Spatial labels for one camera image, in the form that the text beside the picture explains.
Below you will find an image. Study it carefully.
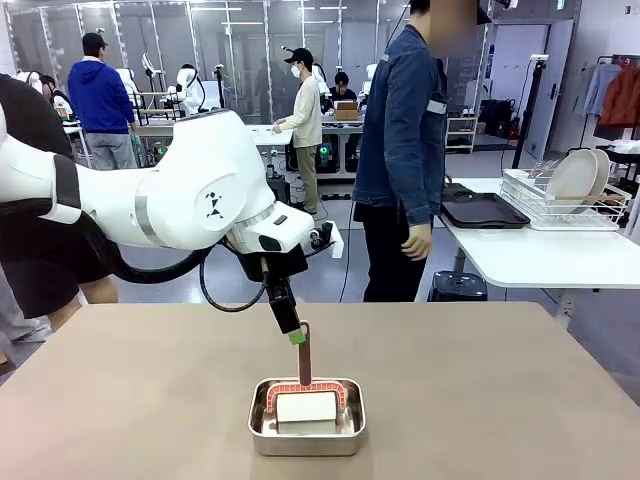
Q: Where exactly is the person's right hand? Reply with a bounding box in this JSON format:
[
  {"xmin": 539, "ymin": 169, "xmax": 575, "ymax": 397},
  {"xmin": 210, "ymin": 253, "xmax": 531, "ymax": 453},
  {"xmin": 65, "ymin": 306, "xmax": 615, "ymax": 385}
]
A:
[{"xmin": 401, "ymin": 223, "xmax": 434, "ymax": 260}]

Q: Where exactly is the person in cream sweater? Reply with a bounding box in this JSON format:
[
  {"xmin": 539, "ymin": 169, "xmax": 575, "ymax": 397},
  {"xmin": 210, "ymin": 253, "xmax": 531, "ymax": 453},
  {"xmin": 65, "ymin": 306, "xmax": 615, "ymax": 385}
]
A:
[{"xmin": 272, "ymin": 47, "xmax": 325, "ymax": 216}]

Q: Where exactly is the grey blue hanging shirt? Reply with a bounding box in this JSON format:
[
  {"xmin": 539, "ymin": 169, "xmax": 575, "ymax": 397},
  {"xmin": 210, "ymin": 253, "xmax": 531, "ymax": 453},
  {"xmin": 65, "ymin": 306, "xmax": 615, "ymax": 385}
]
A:
[{"xmin": 582, "ymin": 62, "xmax": 624, "ymax": 117}]

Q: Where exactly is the person in blue hoodie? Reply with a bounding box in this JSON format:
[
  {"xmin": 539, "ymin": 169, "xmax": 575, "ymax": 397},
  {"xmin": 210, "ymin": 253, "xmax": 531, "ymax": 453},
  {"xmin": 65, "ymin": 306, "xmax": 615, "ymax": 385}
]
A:
[{"xmin": 67, "ymin": 32, "xmax": 139, "ymax": 171}]

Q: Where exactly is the salmon lint roller brown handle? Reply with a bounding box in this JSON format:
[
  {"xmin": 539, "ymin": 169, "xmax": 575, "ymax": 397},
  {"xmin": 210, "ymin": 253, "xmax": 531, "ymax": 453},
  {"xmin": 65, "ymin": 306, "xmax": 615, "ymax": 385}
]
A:
[{"xmin": 266, "ymin": 321, "xmax": 348, "ymax": 435}]

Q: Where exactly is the dark haired person white top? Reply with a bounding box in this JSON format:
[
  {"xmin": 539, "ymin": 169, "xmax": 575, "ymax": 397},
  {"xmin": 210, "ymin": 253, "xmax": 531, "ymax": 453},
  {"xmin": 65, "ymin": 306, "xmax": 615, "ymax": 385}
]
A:
[{"xmin": 42, "ymin": 74, "xmax": 76, "ymax": 124}]

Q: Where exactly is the thin black left gripper cable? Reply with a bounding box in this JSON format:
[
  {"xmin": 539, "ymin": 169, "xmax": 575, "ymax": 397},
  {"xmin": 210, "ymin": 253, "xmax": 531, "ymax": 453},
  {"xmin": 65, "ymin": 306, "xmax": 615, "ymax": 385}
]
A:
[{"xmin": 198, "ymin": 247, "xmax": 275, "ymax": 314}]

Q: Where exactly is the white wire dish rack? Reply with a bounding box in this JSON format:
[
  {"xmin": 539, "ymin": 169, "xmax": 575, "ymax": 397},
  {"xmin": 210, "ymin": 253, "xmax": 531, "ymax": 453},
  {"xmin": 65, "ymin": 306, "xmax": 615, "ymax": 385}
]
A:
[{"xmin": 499, "ymin": 167, "xmax": 632, "ymax": 232}]

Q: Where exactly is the white shoe rack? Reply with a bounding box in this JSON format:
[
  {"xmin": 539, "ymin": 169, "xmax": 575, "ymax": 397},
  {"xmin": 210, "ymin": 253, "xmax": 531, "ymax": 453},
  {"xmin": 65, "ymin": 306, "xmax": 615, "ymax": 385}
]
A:
[{"xmin": 444, "ymin": 115, "xmax": 479, "ymax": 154}]

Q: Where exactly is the black camera tripod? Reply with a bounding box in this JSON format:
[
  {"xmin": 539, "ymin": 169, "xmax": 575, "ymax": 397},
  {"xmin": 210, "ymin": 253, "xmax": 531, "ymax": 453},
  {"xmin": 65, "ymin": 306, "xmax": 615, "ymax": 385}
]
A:
[{"xmin": 510, "ymin": 53, "xmax": 550, "ymax": 170}]

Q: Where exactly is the dark round stool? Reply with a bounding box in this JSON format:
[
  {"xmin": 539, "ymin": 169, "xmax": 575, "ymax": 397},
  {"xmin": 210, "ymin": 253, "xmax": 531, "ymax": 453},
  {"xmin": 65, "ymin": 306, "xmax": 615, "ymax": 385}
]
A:
[{"xmin": 428, "ymin": 270, "xmax": 489, "ymax": 303}]

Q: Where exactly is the person in denim jacket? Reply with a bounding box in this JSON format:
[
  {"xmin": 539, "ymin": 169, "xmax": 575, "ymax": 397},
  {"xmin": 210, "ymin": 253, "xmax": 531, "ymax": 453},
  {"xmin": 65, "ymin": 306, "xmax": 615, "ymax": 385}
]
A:
[{"xmin": 352, "ymin": 0, "xmax": 479, "ymax": 304}]

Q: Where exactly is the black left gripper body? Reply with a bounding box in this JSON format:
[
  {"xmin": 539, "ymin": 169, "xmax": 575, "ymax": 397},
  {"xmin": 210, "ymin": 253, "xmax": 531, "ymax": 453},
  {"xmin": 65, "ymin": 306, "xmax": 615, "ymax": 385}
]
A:
[{"xmin": 243, "ymin": 244, "xmax": 309, "ymax": 307}]

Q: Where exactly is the rectangular stainless steel tin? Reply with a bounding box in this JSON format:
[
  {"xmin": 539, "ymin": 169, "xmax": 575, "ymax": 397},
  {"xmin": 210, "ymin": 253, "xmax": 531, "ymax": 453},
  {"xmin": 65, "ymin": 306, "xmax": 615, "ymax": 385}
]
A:
[{"xmin": 248, "ymin": 377, "xmax": 368, "ymax": 457}]

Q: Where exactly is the orange hanging jacket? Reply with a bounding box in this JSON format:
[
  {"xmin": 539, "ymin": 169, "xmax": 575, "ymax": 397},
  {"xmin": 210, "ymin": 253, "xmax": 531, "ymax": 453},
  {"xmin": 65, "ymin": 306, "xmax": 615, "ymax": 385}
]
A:
[{"xmin": 598, "ymin": 64, "xmax": 640, "ymax": 127}]

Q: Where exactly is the white side table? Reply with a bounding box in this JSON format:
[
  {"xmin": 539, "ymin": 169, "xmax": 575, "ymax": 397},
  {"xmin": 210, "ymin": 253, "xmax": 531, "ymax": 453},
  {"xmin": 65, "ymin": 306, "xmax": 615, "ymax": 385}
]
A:
[{"xmin": 434, "ymin": 177, "xmax": 640, "ymax": 326}]

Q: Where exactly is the dark haired person black top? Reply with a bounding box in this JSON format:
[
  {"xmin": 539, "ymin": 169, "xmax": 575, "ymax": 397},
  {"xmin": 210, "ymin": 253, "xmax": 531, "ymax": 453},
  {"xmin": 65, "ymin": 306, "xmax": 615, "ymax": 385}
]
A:
[{"xmin": 327, "ymin": 71, "xmax": 359, "ymax": 104}]

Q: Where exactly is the black left arm cable sleeve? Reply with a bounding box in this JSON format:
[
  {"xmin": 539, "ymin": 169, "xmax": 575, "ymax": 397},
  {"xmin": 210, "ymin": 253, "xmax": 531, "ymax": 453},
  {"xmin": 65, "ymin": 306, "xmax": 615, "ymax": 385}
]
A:
[{"xmin": 79, "ymin": 209, "xmax": 214, "ymax": 286}]

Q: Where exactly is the person in black shirt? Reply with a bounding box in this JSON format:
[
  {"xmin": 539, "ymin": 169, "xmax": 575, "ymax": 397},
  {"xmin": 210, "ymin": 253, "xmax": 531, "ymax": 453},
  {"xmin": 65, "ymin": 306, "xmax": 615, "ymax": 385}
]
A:
[{"xmin": 0, "ymin": 73, "xmax": 120, "ymax": 334}]

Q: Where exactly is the grey open door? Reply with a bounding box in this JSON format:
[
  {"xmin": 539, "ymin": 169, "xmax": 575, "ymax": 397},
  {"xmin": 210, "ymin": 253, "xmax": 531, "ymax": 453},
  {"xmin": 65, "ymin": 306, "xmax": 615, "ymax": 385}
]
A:
[{"xmin": 523, "ymin": 19, "xmax": 575, "ymax": 162}]

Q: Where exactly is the person's right forearm denim sleeve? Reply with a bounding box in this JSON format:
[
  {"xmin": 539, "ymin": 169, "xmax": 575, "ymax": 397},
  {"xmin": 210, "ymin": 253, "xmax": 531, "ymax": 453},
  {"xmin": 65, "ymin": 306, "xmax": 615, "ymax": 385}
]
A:
[{"xmin": 399, "ymin": 144, "xmax": 449, "ymax": 229}]

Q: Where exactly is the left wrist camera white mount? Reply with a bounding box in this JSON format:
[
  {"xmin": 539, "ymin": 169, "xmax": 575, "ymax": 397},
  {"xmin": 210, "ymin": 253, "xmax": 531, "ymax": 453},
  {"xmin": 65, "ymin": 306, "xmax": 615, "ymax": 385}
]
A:
[{"xmin": 307, "ymin": 221, "xmax": 346, "ymax": 260}]

